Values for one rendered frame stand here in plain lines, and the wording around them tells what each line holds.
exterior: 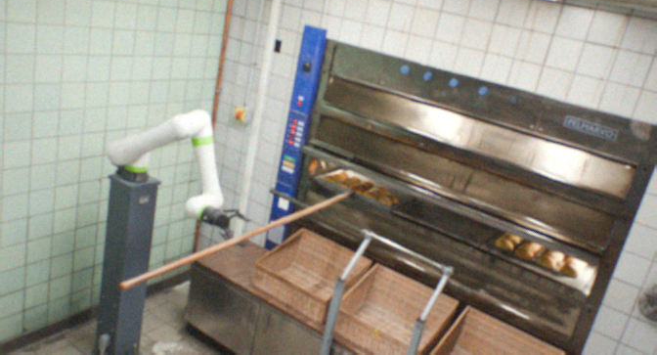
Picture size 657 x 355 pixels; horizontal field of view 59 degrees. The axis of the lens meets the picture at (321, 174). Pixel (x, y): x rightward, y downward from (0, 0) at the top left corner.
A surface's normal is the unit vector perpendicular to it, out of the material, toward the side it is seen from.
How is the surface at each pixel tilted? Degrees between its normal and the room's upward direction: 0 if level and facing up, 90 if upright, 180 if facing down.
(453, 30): 90
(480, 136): 70
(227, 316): 90
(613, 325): 90
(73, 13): 90
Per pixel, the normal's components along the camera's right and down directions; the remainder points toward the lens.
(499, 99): -0.55, 0.15
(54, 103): 0.81, 0.33
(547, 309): -0.46, -0.18
